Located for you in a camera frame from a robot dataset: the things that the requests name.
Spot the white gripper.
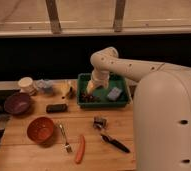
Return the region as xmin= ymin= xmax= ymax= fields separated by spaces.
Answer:
xmin=86 ymin=70 xmax=109 ymax=94

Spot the dark purple grape bunch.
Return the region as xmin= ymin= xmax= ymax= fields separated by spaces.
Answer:
xmin=81 ymin=93 xmax=100 ymax=103

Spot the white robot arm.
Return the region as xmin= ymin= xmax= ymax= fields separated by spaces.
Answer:
xmin=87 ymin=47 xmax=191 ymax=171

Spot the red bowl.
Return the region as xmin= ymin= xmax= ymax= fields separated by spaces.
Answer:
xmin=27 ymin=117 xmax=54 ymax=144

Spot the purple bowl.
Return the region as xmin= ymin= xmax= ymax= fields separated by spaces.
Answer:
xmin=4 ymin=92 xmax=31 ymax=115

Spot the blue grey sponge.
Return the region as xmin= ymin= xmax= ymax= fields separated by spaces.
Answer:
xmin=107 ymin=87 xmax=122 ymax=101

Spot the green plastic tray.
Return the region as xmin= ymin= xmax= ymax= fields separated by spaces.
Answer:
xmin=77 ymin=73 xmax=130 ymax=108

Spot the yellow banana toy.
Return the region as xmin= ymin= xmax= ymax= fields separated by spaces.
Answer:
xmin=61 ymin=81 xmax=75 ymax=99

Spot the small dark metal clip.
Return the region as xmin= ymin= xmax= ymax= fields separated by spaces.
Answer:
xmin=93 ymin=116 xmax=107 ymax=130

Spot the crumpled clear plastic wrap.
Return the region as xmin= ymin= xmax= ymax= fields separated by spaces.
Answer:
xmin=36 ymin=79 xmax=53 ymax=94

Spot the black rectangular case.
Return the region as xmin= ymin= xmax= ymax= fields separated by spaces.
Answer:
xmin=46 ymin=104 xmax=67 ymax=113

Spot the orange carrot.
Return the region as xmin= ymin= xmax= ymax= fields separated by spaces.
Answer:
xmin=75 ymin=135 xmax=85 ymax=164

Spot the white paper cup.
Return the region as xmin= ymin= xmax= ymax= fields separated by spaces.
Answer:
xmin=18 ymin=77 xmax=36 ymax=95

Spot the silver metal fork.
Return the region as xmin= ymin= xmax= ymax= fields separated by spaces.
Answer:
xmin=58 ymin=123 xmax=72 ymax=153

